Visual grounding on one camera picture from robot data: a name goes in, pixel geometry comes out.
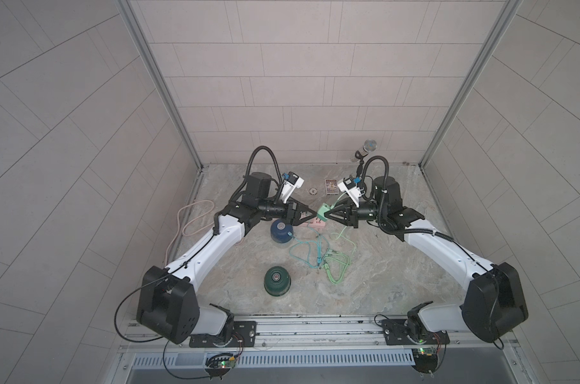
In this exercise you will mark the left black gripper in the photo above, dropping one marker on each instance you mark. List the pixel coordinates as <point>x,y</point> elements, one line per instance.
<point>290,215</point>

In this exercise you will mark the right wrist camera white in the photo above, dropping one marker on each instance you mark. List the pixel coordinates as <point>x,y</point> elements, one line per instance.
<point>353,187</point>

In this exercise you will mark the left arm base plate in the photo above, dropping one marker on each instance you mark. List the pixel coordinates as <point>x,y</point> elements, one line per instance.
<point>233,335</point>

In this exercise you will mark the small playing card box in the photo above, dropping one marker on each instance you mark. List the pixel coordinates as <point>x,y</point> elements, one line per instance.
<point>331,187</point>

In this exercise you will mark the black microphone stand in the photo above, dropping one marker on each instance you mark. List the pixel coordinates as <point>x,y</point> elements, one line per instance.
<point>360,167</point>

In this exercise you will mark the right controller board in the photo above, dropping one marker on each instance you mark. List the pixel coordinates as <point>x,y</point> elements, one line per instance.
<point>426,360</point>

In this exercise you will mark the green cordless meat grinder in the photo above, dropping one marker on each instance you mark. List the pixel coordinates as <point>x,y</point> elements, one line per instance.
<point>277,281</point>

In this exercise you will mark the green USB charger adapter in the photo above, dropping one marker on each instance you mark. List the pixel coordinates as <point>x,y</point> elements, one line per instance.
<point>321,213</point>

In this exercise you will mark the pink power strip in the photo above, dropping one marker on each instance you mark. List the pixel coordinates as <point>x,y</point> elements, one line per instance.
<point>316,224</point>

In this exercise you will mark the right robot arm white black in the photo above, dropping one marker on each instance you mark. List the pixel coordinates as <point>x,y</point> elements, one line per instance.
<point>494,301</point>

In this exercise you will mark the silver microphone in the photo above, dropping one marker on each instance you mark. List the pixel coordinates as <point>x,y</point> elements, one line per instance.
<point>367,147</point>

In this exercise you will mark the aluminium rail frame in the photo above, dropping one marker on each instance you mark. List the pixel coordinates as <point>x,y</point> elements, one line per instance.
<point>319,332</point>

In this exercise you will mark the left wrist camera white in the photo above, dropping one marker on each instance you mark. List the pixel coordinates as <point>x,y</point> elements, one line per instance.
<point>291,181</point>

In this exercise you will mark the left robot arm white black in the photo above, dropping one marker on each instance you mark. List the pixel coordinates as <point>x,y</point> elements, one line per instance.
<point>168,302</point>

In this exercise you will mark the left controller board green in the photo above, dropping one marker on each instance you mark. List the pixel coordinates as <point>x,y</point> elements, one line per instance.
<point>224,361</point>

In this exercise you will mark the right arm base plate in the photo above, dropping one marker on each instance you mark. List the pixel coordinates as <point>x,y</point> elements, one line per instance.
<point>397,333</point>

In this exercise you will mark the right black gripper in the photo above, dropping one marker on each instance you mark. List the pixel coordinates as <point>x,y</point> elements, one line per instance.
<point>353,214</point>

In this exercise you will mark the blue cordless meat grinder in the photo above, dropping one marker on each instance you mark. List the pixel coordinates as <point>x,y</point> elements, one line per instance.
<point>281,232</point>

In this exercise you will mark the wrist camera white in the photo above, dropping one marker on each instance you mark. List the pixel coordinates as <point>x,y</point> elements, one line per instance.
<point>353,187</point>
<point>291,181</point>

